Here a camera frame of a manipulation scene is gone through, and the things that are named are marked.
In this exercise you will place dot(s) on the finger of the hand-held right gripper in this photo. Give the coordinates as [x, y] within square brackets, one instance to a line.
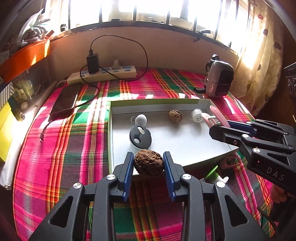
[222, 134]
[240, 127]

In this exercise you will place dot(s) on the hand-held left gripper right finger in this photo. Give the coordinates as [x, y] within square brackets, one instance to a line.
[168, 176]

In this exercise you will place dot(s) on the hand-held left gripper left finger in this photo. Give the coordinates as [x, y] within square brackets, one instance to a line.
[128, 176]

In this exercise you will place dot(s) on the pink earphone case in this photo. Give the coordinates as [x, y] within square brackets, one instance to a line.
[216, 113]

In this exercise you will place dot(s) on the dark ridged walnut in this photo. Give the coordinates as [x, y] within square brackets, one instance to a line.
[149, 162]

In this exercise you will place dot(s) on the white ribbed cap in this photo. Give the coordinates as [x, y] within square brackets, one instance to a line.
[197, 115]

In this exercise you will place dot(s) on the green white cardboard box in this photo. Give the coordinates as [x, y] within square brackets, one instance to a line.
[185, 143]

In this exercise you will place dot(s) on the green white spool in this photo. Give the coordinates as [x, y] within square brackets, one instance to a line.
[211, 173]

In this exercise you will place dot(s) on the black round button device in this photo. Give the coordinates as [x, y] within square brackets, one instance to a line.
[145, 139]

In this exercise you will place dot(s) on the light pitted walnut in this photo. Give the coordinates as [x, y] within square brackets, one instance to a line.
[175, 115]

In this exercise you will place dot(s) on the white mushroom-shaped knob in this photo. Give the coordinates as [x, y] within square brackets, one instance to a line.
[141, 119]

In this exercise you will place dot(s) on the cream dotted curtain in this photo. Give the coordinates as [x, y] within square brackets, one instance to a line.
[261, 69]

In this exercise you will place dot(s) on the small black flat object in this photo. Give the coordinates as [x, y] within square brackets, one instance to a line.
[198, 89]

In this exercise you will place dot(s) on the small grey black heater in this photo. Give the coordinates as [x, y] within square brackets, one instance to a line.
[222, 78]

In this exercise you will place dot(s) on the pink green plaid cloth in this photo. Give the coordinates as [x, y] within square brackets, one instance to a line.
[69, 162]

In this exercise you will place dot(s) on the dark smartphone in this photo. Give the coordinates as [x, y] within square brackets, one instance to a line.
[66, 99]

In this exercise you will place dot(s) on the cream power strip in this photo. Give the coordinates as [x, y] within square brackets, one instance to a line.
[120, 71]

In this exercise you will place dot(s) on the white plug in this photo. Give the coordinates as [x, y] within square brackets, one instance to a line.
[116, 64]

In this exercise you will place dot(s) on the black charger adapter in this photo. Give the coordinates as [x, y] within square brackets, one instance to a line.
[92, 63]

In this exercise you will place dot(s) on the white sheet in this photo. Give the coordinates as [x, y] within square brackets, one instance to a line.
[8, 173]

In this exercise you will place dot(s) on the yellow cardboard box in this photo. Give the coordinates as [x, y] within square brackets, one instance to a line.
[4, 134]

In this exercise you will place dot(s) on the shelf of small trinkets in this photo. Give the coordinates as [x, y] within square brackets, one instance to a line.
[22, 92]

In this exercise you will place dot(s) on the green white striped box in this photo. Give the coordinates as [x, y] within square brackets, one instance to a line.
[5, 95]

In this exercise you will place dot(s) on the orange plastic tray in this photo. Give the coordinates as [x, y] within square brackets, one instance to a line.
[23, 58]

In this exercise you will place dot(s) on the small dark sill object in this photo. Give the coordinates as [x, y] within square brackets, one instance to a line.
[63, 27]

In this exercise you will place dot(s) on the window metal grille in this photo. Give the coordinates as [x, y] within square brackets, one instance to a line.
[101, 10]

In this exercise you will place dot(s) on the plastic bag of clutter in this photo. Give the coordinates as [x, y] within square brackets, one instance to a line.
[32, 30]

